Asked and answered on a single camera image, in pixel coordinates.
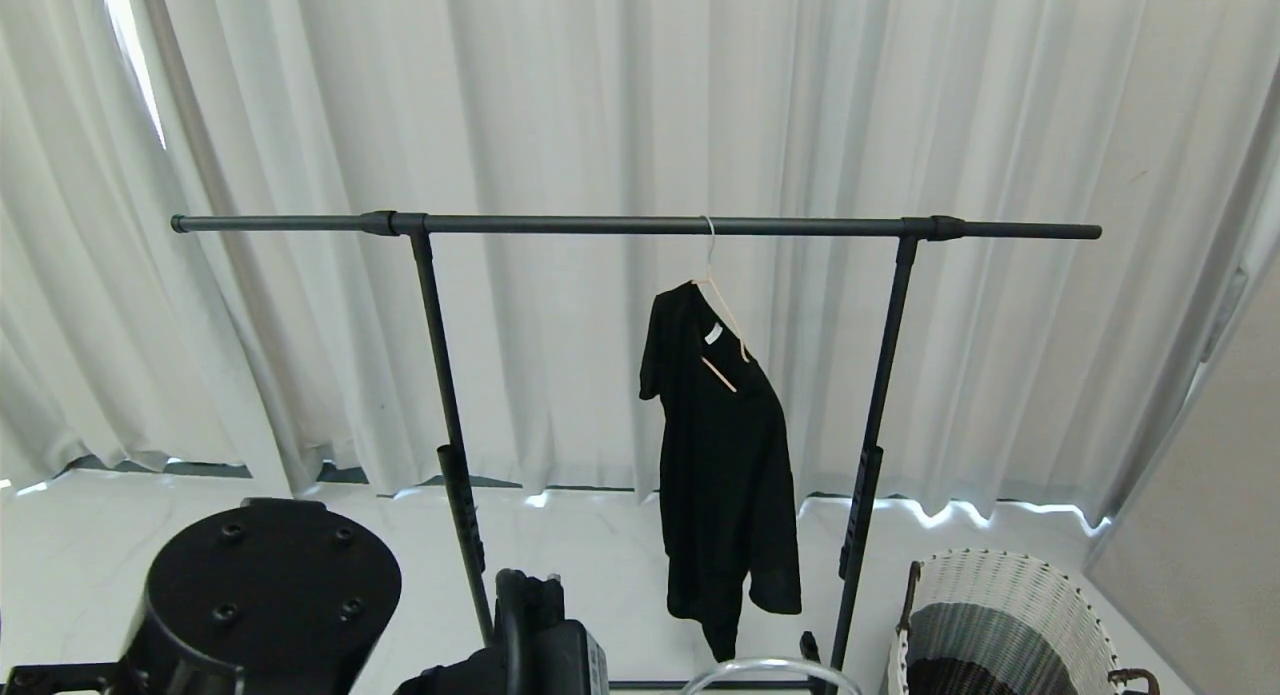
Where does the pink clothes hanger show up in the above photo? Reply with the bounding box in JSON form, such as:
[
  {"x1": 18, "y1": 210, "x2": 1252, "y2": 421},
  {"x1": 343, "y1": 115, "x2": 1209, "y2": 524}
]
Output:
[
  {"x1": 689, "y1": 215, "x2": 752, "y2": 395},
  {"x1": 679, "y1": 656, "x2": 864, "y2": 695}
]

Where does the black garment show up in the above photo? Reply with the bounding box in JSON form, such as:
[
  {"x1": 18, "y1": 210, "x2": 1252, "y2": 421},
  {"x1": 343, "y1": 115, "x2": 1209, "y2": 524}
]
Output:
[{"x1": 639, "y1": 280, "x2": 804, "y2": 665}]

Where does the black clothes rack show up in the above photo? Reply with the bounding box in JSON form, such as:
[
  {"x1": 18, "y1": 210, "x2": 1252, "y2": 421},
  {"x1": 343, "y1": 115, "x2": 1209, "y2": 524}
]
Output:
[{"x1": 170, "y1": 212, "x2": 1104, "y2": 695}]

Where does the white laundry basket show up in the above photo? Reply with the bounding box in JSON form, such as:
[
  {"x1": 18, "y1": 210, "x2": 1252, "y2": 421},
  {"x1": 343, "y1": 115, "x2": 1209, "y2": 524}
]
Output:
[{"x1": 884, "y1": 547, "x2": 1162, "y2": 695}]

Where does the white curtain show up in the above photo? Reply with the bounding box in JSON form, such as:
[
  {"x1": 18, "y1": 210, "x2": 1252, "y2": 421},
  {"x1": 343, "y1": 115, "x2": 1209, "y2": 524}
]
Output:
[{"x1": 0, "y1": 0, "x2": 1280, "y2": 528}]

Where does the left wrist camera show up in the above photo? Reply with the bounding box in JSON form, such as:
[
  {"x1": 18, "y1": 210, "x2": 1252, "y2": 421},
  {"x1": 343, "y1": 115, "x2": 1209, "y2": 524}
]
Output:
[{"x1": 520, "y1": 573, "x2": 610, "y2": 695}]

